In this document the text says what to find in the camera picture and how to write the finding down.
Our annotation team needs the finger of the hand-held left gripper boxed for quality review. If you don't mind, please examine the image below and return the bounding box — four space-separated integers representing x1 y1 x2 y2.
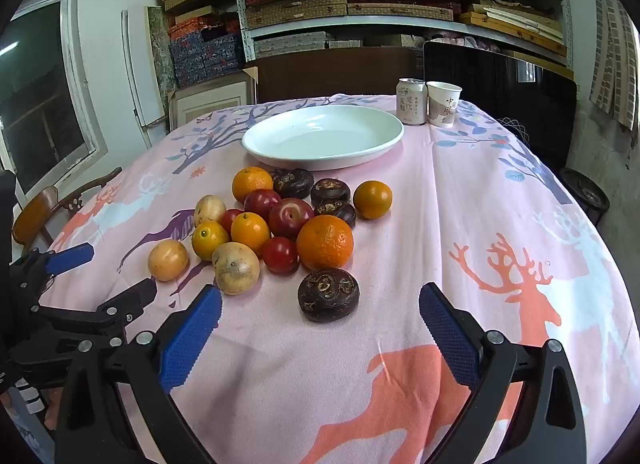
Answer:
30 277 159 345
10 242 96 295

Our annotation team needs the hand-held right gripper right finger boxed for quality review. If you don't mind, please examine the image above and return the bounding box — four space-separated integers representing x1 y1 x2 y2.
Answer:
418 282 587 464

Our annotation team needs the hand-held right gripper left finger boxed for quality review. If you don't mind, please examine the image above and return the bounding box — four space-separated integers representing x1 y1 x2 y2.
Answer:
56 285 223 464

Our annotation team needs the large yellow passion fruit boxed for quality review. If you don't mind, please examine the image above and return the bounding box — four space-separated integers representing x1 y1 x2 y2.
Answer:
212 242 261 295

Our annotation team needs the small yellow-orange tangerine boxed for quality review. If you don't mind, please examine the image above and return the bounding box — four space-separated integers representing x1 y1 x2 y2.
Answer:
191 220 231 261

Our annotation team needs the small bright red plum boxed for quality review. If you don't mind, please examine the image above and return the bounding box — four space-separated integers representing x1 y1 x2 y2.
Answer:
220 209 245 233
262 237 299 275

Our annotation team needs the dark brown water chestnut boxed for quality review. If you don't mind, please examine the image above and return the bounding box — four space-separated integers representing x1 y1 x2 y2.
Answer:
272 168 315 199
310 178 351 207
314 199 357 229
298 268 360 323

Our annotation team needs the large dark red plum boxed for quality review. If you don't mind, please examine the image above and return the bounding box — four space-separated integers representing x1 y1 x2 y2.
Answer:
268 197 315 239
243 189 282 219

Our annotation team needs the large orange tangerine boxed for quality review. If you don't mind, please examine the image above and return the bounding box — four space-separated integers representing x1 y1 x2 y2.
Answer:
296 214 355 271

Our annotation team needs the greenish orange tangerine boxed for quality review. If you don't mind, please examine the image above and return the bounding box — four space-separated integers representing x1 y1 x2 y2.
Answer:
353 180 393 221

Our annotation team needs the white oval plate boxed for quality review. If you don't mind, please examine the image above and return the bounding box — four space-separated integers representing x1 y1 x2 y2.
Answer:
241 104 405 171

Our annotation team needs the brown wooden chair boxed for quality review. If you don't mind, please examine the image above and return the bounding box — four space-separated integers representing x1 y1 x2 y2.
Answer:
11 166 123 245

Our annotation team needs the pink deer print tablecloth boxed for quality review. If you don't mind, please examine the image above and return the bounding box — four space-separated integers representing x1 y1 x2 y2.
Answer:
10 94 626 464

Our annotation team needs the black round stool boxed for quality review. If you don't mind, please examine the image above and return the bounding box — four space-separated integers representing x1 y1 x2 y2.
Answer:
557 167 611 215

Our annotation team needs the white leaning board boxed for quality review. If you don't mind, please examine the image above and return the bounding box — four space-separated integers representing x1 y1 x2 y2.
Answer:
121 6 168 127

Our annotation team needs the beige framed picture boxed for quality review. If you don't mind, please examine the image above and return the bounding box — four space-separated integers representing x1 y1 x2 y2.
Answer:
167 68 258 129

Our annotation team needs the white paper cup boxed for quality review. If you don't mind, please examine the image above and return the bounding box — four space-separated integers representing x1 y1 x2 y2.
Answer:
426 80 463 129

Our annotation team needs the grey marble slab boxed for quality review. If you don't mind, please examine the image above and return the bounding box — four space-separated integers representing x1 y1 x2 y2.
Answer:
145 6 178 89

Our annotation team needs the pink drink can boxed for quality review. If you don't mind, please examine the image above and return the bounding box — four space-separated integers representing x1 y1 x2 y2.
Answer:
396 78 427 125

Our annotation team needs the stack of blue patterned boxes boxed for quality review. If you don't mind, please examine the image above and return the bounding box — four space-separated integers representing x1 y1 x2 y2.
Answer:
167 18 246 89

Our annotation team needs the black glossy screen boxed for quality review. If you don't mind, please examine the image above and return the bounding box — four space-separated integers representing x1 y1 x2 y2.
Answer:
422 40 578 169

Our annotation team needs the brown wooden board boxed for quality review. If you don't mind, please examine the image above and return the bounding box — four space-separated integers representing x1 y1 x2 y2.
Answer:
245 48 418 104

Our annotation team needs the grey metal shelf rack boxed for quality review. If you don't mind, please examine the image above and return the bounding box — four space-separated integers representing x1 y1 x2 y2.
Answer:
230 0 573 69

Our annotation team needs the stack of woven flat boxes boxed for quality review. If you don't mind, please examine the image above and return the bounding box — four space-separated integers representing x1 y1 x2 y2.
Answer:
240 0 568 57

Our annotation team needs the beige checked curtain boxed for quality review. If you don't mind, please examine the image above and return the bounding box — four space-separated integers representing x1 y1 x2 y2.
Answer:
587 0 640 132

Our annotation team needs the window with white frame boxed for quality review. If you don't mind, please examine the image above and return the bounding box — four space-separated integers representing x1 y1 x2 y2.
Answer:
0 0 108 195

